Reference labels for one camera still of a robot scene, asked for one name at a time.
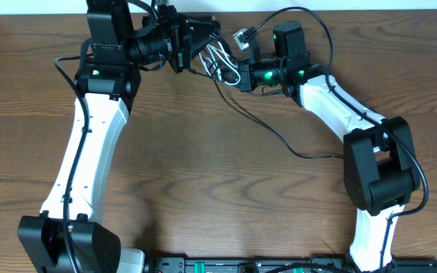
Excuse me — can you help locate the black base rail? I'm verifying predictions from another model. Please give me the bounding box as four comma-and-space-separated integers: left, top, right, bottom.
142, 256, 437, 273

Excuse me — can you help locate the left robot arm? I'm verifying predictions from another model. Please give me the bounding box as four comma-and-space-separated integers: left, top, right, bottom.
17, 0, 221, 272

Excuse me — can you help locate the white cable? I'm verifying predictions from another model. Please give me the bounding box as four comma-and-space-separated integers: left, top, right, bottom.
198, 39, 242, 86

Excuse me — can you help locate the black USB cable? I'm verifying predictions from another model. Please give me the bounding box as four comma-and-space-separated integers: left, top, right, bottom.
186, 32, 345, 160

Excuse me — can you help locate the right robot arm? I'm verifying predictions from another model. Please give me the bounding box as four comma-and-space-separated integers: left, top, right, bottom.
234, 20, 420, 272

